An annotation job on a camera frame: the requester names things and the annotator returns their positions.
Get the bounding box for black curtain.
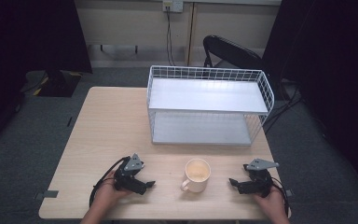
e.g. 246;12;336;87
261;0;358;200
0;0;93;157

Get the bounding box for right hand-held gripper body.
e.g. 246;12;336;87
242;158;281;199

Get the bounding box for black wall socket cable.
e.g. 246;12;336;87
165;7;177;67

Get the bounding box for black floor cables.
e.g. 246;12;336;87
262;83;306;135

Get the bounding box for white wire shelf rack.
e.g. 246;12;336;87
145;64;276;147

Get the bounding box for wooden wall strip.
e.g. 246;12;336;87
184;2;199;67

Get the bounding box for white wall socket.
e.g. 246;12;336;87
162;0;185;14

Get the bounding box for person's right hand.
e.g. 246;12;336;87
254;186;289;218

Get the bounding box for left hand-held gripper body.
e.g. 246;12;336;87
114;153;145;191

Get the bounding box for white cup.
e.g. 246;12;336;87
180;158;213;194

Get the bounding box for black chair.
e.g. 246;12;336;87
202;35;265;71

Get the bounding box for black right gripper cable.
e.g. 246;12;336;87
270;176;291;217

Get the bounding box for person's left hand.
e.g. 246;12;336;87
94;170;132;207

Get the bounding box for dark stand base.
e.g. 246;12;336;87
21;69;84;98

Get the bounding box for metal wall bracket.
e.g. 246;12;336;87
99;44;139;54

